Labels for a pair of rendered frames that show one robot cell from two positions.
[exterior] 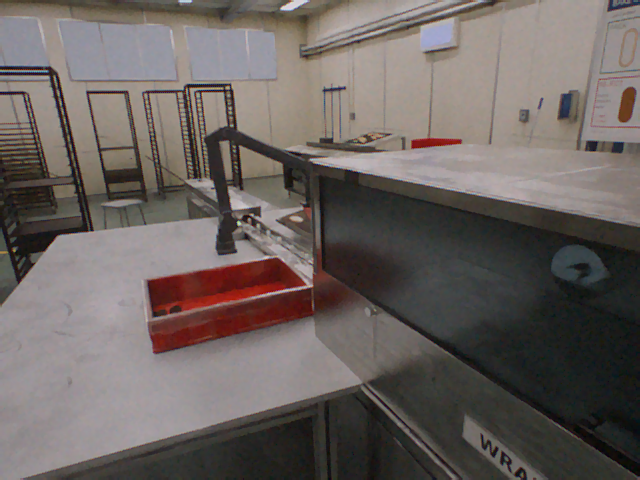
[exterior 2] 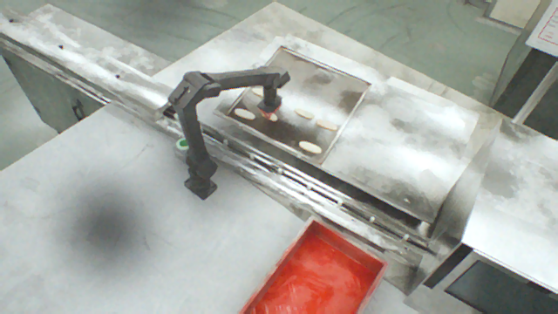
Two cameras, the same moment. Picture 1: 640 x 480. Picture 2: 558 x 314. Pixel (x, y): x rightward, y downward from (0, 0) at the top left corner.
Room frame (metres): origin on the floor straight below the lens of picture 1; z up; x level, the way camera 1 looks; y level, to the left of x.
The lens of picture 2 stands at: (0.93, 0.67, 2.17)
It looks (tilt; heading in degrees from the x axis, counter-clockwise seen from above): 52 degrees down; 324
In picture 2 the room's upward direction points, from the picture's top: 5 degrees clockwise
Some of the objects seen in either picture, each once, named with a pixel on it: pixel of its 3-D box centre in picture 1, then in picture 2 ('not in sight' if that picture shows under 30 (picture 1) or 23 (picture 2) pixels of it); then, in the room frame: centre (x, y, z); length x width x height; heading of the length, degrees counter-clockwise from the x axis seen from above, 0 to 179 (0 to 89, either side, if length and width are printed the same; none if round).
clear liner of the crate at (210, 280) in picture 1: (227, 296); (313, 296); (1.20, 0.29, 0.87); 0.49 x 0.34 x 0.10; 113
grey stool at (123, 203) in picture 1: (125, 221); not in sight; (4.86, 2.28, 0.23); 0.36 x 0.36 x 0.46; 61
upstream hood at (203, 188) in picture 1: (216, 195); (73, 58); (2.80, 0.68, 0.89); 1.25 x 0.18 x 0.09; 27
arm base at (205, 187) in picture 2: (225, 242); (200, 180); (1.82, 0.42, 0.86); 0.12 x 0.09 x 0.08; 20
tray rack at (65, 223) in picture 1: (41, 183); not in sight; (3.62, 2.34, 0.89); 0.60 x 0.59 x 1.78; 115
